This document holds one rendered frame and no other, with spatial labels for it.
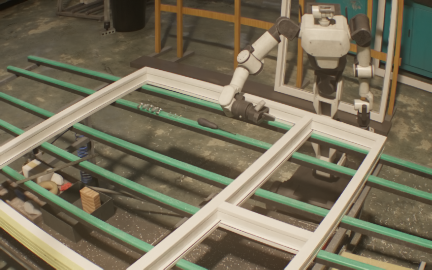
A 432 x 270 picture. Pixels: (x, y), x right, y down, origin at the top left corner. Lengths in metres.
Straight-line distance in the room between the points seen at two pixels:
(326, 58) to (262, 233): 1.17
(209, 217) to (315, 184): 1.64
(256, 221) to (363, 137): 0.86
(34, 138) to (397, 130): 3.28
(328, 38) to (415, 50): 3.49
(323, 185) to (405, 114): 1.88
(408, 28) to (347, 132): 3.60
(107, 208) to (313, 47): 1.29
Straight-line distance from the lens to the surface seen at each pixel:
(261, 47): 2.68
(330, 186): 3.43
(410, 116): 5.04
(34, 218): 2.42
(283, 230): 1.80
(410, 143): 4.54
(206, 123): 2.53
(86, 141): 3.15
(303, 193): 3.30
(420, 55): 6.02
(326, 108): 3.05
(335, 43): 2.63
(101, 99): 2.80
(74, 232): 2.25
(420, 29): 5.94
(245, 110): 2.53
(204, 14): 5.45
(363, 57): 2.78
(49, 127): 2.56
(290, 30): 2.66
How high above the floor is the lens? 2.07
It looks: 28 degrees down
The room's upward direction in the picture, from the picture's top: straight up
